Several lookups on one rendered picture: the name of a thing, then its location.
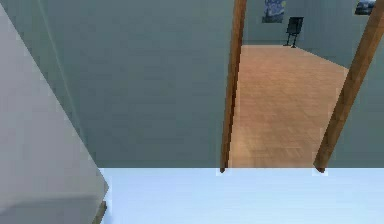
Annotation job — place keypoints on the black chair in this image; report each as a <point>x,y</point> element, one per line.
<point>294,26</point>

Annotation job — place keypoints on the grey cupboard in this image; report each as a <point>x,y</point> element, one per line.
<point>36,143</point>

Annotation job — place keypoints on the brown wooden door frame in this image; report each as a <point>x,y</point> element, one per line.
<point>233,83</point>

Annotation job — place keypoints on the blue framed wall picture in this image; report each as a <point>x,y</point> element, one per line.
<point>273,10</point>

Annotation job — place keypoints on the dark framed wall picture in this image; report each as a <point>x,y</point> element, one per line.
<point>364,7</point>

